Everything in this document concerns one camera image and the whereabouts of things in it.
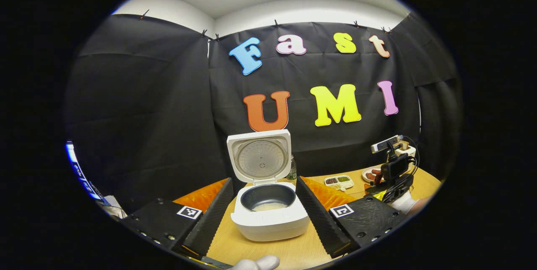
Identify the white rice cooker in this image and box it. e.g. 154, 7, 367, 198
227, 129, 311, 242

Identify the white divided grain dish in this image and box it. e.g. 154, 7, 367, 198
324, 175, 355, 191

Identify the computer monitor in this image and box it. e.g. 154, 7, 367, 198
65, 141, 105, 201

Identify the white rice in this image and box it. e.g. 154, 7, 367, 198
252, 202, 289, 212

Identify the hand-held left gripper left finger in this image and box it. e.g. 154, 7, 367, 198
122, 178, 235, 261

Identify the black backdrop cloth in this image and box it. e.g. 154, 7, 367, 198
63, 13, 464, 214

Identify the white toaster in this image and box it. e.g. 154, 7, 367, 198
396, 142, 417, 158

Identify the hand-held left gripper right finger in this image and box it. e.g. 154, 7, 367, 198
295, 176, 414, 259

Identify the white round plate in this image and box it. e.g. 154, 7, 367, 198
362, 166, 384, 183

